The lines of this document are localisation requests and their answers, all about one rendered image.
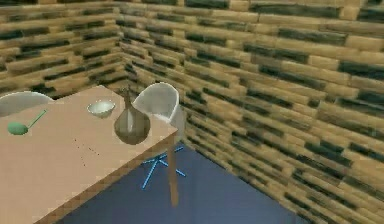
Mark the white shell chair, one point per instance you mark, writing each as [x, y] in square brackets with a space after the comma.
[160, 100]
[18, 101]

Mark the brown round vase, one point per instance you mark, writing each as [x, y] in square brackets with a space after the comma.
[132, 125]

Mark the green ladle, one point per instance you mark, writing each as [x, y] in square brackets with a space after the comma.
[17, 128]

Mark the white bowl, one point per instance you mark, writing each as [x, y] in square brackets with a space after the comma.
[101, 108]

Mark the light wooden table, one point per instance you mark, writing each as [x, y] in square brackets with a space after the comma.
[66, 156]

